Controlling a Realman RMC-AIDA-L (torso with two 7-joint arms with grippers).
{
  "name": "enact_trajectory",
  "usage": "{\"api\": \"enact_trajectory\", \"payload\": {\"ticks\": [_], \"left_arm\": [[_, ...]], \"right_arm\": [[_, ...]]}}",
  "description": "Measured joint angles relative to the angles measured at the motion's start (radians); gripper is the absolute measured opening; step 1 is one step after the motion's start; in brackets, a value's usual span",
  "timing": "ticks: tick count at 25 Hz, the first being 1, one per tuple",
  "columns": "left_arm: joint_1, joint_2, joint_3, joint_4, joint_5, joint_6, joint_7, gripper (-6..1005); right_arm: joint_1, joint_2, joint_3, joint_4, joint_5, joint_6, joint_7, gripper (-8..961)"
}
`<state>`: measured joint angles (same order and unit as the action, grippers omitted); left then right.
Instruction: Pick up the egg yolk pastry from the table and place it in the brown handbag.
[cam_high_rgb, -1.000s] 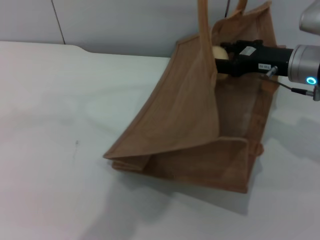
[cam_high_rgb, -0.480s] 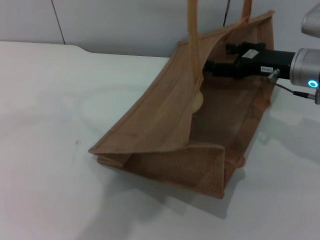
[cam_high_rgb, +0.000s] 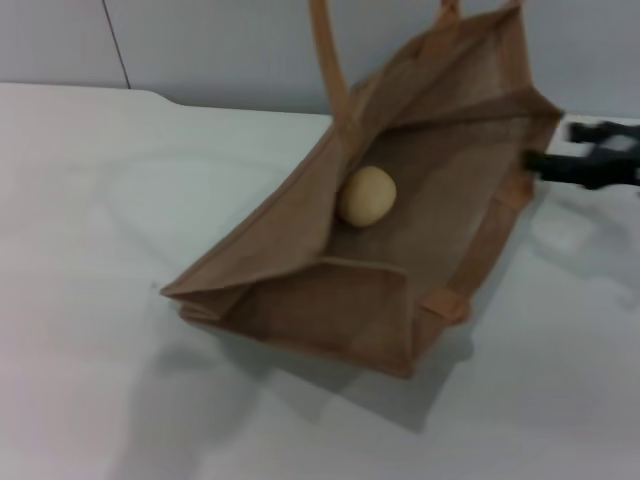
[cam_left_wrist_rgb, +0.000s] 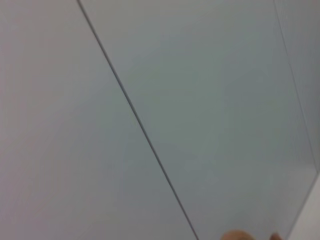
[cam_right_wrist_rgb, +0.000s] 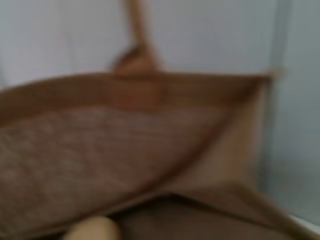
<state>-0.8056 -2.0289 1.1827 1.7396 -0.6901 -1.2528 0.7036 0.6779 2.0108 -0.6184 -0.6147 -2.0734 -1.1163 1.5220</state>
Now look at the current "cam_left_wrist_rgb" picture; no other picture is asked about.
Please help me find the brown woven handbag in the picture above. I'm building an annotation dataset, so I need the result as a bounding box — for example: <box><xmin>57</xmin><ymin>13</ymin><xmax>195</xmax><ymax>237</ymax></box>
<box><xmin>220</xmin><ymin>229</ymin><xmax>282</xmax><ymax>240</ymax></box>

